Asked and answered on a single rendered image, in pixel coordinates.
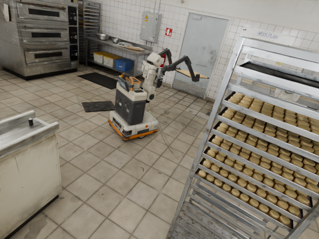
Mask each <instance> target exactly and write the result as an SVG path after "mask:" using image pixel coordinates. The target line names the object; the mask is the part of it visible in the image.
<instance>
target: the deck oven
mask: <svg viewBox="0 0 319 239"><path fill-rule="evenodd" d="M4 4H6V5H8V6H9V22H8V21H7V20H6V19H5V17H4V14H3V10H4ZM0 65H1V66H3V70H4V71H6V72H9V73H11V74H13V75H15V76H17V77H19V78H22V79H24V80H26V81H29V80H34V79H39V78H45V77H50V76H55V75H60V74H67V73H72V72H77V68H79V34H78V0H8V3H7V0H0Z"/></svg>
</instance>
